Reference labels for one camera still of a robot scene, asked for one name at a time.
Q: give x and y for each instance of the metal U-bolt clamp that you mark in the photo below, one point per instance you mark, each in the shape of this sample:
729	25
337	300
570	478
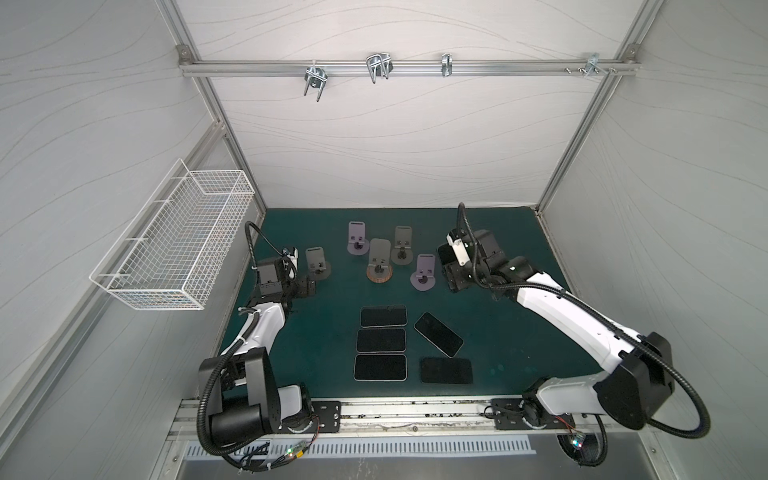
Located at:
315	78

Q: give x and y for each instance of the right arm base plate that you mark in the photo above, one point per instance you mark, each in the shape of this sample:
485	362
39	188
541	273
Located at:
523	414

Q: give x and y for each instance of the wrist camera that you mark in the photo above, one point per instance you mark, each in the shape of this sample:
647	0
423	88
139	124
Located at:
459	244
290	259

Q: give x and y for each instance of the white-edged phone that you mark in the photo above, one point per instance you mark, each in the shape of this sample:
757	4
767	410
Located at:
380	368

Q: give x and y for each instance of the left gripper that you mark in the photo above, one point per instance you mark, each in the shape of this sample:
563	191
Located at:
304	286

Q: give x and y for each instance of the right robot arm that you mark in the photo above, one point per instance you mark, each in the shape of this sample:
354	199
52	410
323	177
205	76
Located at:
636	376

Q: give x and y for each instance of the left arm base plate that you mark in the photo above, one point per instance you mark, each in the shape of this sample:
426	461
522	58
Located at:
318	416

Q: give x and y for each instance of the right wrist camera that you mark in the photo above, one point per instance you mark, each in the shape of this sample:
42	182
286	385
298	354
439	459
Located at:
459	244

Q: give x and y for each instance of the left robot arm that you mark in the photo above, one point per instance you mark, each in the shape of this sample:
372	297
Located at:
240	400

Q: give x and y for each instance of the grey round stand back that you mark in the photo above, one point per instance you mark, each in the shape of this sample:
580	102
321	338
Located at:
401	253

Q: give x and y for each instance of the grey phone stand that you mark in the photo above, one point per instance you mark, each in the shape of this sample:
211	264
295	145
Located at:
318	266

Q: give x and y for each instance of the purple phone stand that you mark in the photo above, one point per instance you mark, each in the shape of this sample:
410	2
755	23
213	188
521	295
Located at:
423	278

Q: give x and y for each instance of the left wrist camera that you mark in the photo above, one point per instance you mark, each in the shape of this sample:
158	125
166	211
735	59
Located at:
290	259

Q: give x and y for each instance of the wooden base phone stand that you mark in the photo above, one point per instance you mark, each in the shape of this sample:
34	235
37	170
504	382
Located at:
379	270

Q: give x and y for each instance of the metal bracket clamp right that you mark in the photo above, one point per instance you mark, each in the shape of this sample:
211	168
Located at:
592	68

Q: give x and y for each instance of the metal hook clamp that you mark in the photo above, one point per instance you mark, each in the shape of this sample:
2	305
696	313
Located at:
379	65

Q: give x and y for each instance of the white wire basket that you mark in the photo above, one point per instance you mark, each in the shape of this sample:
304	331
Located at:
171	252

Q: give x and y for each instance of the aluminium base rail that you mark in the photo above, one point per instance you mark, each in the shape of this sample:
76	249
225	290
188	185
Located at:
408	417

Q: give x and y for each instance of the dark phone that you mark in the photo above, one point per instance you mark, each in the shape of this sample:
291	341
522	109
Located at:
446	254

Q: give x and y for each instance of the small metal ring clamp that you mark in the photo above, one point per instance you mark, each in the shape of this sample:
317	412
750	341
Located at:
446	65

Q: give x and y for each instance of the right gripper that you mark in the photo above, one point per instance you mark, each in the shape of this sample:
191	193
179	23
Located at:
452	280

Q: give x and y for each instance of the silver-edged phone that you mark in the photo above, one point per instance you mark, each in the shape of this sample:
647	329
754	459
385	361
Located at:
439	335

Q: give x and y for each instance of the white slotted cable duct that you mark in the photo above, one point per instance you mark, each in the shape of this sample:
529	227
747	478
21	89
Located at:
459	446

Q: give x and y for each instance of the pink-edged phone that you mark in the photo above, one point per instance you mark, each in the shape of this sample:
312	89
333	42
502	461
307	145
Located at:
374	341

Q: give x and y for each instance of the aluminium crossbar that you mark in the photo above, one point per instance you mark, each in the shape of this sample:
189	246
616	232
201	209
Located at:
401	68

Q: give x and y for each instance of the black phone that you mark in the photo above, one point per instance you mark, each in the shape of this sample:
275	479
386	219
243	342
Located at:
456	371

